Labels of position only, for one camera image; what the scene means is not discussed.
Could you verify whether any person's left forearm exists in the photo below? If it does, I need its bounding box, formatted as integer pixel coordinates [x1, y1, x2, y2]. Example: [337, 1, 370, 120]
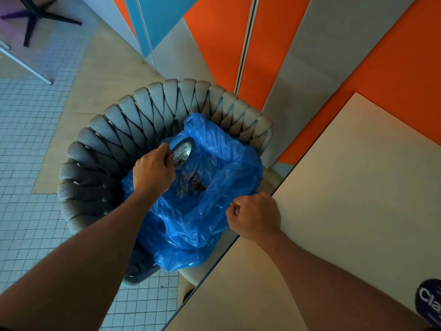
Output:
[0, 190, 160, 331]

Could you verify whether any person's left hand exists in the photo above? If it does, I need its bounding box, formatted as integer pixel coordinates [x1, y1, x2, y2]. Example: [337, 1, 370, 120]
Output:
[133, 143, 176, 197]

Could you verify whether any blue plastic garbage bag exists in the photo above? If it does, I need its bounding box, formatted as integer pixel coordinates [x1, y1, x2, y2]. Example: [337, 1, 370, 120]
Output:
[122, 113, 264, 272]

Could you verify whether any person's right hand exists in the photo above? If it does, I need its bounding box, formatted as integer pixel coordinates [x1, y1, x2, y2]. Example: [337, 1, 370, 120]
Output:
[226, 192, 282, 244]

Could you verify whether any dark blue round sticker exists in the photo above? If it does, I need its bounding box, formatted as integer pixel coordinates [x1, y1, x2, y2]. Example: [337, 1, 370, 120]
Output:
[415, 279, 441, 327]

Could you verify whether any white metal table leg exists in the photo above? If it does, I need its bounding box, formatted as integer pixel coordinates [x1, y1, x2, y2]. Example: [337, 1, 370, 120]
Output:
[0, 39, 53, 86]

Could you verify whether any person's right forearm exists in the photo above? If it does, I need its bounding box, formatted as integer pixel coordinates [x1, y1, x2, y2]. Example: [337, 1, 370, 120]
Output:
[255, 229, 429, 331]

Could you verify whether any black star table base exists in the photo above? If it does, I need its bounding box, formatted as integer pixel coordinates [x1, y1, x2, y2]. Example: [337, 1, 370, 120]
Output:
[0, 0, 82, 48]

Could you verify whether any grey woven rope chair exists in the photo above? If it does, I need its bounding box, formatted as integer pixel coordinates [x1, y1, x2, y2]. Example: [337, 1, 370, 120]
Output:
[57, 78, 273, 287]

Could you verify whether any round metal ashtray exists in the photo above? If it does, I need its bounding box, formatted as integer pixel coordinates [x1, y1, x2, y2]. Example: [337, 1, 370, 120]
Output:
[170, 137, 195, 170]

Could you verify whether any ash debris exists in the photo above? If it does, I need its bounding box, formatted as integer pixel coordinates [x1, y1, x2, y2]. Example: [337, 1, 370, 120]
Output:
[176, 165, 207, 197]

